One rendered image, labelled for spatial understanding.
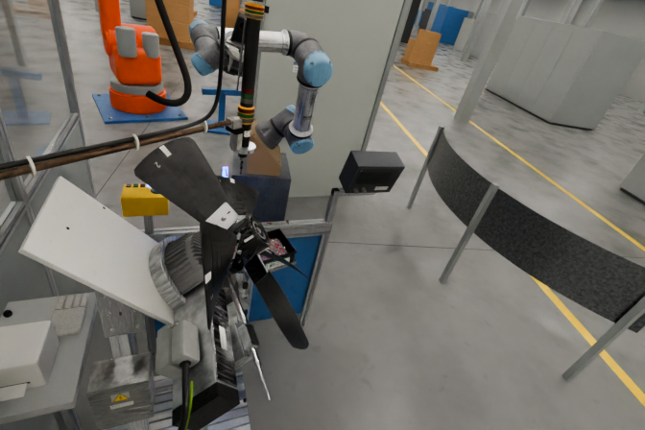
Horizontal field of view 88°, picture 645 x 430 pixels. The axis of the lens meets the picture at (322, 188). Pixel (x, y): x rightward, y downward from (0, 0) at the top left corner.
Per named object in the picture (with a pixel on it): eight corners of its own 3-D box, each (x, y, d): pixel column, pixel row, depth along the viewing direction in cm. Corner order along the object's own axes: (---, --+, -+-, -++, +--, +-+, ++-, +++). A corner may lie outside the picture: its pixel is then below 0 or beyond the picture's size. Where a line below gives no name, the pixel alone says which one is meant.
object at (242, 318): (226, 275, 98) (268, 402, 78) (222, 274, 96) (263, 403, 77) (232, 272, 98) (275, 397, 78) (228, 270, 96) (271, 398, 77)
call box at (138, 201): (123, 220, 128) (120, 198, 123) (126, 204, 136) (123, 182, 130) (169, 218, 134) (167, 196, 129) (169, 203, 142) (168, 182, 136)
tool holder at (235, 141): (236, 158, 88) (239, 124, 83) (219, 148, 91) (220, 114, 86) (260, 151, 95) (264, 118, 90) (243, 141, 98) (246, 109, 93)
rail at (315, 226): (135, 250, 141) (133, 235, 137) (136, 244, 144) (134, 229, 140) (329, 234, 176) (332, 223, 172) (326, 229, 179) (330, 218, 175)
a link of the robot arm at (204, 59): (198, 62, 118) (225, 47, 118) (205, 83, 113) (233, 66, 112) (184, 46, 111) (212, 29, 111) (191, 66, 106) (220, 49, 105)
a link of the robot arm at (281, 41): (312, 23, 137) (186, 11, 114) (323, 38, 132) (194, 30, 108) (305, 49, 145) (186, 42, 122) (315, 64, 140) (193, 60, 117)
